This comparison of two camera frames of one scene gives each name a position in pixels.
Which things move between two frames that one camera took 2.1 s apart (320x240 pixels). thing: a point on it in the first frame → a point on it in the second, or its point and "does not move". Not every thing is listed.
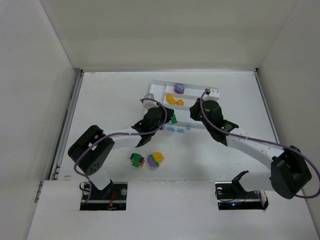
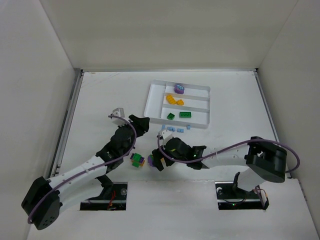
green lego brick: (174, 119) → (184, 114)
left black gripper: (166, 114) → (136, 125)
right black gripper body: (197, 111) → (161, 155)
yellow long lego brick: (170, 99) does not move
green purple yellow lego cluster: (137, 159) does not move
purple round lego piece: (179, 89) does not move
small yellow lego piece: (180, 102) does not move
